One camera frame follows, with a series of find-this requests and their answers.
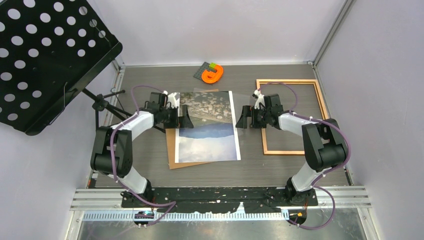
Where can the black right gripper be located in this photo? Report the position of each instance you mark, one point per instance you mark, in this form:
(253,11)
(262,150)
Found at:
(243,122)

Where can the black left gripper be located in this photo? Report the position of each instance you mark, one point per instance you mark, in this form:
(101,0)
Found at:
(185,122)

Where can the wooden picture frame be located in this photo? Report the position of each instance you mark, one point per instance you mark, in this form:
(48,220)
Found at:
(321,104)

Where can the transparent acrylic sheet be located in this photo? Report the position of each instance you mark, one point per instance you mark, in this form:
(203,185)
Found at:
(242,99)

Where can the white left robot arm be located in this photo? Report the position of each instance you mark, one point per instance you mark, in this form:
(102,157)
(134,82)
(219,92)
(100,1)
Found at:
(112,153)

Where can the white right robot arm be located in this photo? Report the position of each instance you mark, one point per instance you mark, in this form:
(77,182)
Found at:
(324,147)

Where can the landscape photo print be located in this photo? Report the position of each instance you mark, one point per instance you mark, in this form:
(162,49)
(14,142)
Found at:
(204,150)

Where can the brown cardboard backing board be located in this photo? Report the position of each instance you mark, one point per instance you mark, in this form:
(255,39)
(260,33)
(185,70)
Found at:
(171,146)

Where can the grey lego baseplate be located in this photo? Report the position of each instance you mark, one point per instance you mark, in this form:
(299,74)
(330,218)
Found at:
(200,70)

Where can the green lego brick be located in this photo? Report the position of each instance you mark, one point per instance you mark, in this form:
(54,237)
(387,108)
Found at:
(212,66)

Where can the black perforated music stand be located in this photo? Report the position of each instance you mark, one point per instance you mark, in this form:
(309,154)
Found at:
(50,50)

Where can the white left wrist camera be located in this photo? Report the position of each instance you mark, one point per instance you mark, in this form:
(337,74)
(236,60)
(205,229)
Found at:
(172,100)

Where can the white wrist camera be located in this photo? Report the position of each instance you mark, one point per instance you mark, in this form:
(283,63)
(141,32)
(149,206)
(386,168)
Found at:
(259,100)
(172,100)

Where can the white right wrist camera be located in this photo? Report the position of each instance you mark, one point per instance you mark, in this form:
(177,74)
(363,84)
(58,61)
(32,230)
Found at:
(259,100)

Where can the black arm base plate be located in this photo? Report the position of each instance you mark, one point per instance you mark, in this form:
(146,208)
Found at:
(221,200)

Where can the aluminium rail with ruler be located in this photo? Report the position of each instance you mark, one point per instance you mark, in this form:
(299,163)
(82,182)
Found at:
(105,205)

